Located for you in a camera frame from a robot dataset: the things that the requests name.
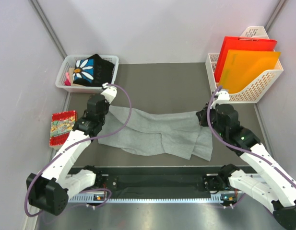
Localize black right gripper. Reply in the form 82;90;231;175
196;102;227;138

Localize grey t shirt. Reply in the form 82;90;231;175
98;106;213;161

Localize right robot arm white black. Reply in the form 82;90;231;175
196;104;296;230

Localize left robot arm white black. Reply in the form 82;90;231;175
24;88;117;217

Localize black daisy print t shirt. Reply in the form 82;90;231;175
72;54;115;87

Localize pink beige folded cloths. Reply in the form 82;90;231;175
64;68;74;86

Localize red green patterned book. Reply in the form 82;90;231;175
49;110;77;150

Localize orange folder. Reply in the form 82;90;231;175
219;50;281;94

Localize red folder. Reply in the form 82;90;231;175
213;36;278;83

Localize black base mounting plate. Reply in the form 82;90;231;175
87;166;236;199

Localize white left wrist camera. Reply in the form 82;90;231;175
100;83;117;104

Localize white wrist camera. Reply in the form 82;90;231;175
100;83;117;104
211;90;230;108

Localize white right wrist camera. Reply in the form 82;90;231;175
211;90;230;108

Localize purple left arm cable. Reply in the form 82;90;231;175
25;82;132;218

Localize grey slotted cable duct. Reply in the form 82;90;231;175
69;192;224;204

